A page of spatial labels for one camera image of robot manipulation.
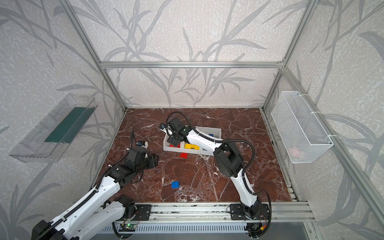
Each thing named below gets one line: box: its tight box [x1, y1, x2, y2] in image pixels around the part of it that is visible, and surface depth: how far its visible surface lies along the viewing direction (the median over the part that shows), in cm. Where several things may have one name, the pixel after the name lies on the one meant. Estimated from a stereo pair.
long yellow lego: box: [184, 143, 200, 150], surface depth 96 cm
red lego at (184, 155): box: [180, 152, 189, 159], surface depth 95 cm
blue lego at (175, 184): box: [171, 181, 180, 189], surface depth 84 cm
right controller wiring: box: [244, 220, 268, 235], surface depth 72 cm
